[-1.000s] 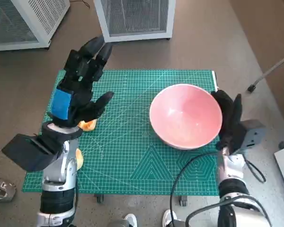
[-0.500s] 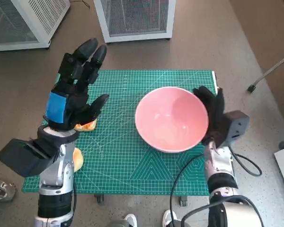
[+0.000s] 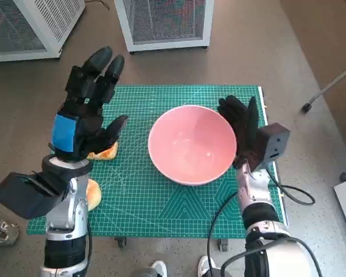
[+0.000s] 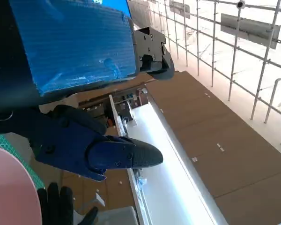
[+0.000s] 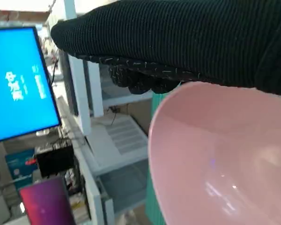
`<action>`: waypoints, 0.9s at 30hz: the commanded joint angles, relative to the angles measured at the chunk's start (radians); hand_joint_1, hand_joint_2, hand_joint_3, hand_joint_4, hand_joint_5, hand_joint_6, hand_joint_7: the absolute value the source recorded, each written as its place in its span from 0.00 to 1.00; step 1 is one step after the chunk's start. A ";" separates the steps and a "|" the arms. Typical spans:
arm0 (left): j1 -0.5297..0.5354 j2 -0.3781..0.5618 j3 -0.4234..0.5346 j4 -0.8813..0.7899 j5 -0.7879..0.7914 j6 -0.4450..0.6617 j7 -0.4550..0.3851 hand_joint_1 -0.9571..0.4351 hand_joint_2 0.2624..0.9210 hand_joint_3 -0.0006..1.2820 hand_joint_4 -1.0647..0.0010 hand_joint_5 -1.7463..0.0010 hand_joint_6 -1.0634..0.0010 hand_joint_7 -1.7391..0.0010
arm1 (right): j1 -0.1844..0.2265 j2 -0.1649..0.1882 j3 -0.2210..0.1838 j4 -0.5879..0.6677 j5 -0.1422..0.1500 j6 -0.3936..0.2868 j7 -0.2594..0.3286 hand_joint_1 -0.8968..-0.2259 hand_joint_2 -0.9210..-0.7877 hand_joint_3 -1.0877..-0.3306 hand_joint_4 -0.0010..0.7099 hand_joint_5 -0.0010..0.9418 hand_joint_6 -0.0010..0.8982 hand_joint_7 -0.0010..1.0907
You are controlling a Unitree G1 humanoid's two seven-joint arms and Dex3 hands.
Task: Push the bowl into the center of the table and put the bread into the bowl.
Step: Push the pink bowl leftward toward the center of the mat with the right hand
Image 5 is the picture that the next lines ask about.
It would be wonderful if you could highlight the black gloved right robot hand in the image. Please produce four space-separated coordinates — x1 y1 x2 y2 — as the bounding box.
50 0 281 98

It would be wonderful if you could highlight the white desk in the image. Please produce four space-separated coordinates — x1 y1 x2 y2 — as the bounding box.
57 96 114 225

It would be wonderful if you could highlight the pink bowl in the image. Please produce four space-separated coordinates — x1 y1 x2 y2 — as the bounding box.
148 81 281 225

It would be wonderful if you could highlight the black computer box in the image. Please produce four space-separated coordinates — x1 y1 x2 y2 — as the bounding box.
35 140 75 179

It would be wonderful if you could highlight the blue carton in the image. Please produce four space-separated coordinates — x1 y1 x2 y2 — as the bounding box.
5 149 38 188

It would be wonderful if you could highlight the blue screen monitor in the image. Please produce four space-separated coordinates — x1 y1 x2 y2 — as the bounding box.
0 26 63 143

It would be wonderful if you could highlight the purple screen monitor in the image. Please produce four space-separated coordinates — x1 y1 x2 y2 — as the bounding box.
18 175 77 225

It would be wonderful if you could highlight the white louvred mesh cabinet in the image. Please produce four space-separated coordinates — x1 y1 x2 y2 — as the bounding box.
72 114 153 225

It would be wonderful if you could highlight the green cutting mat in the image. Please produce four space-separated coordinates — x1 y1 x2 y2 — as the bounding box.
144 92 178 225

